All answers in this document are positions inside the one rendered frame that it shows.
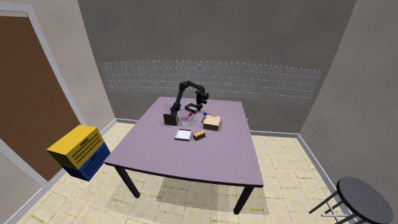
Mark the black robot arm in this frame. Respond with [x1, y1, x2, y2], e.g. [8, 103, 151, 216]
[170, 81, 209, 116]

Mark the white square tray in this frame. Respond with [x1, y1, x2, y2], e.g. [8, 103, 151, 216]
[175, 128, 192, 141]

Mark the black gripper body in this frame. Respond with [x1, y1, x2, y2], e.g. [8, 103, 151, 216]
[196, 97, 202, 109]

